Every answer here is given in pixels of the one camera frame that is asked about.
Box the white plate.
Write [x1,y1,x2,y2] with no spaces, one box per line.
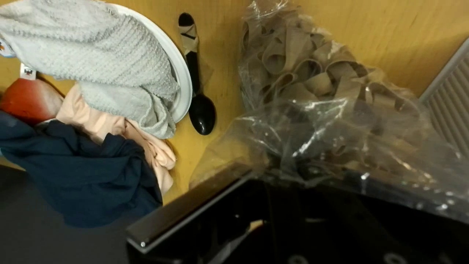
[103,1,194,125]

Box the black plastic spoon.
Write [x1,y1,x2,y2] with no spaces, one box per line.
[175,11,218,136]

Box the white upside-down plastic bin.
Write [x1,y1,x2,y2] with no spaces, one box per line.
[417,35,469,158]

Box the clear bag of rubber bands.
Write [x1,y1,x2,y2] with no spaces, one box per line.
[188,0,469,225]

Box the navy blue cloth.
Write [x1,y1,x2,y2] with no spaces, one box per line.
[0,109,165,230]

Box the grey knit cloth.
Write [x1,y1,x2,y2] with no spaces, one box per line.
[0,0,181,140]

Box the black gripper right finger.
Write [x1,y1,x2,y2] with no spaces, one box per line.
[341,184,469,264]

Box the small white tag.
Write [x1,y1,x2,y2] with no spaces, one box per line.
[18,61,39,81]

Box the pale pink cloth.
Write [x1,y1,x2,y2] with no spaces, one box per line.
[45,81,178,196]

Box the red brown leather object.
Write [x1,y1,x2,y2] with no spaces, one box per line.
[0,77,64,125]

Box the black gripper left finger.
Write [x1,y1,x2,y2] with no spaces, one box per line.
[124,164,268,264]

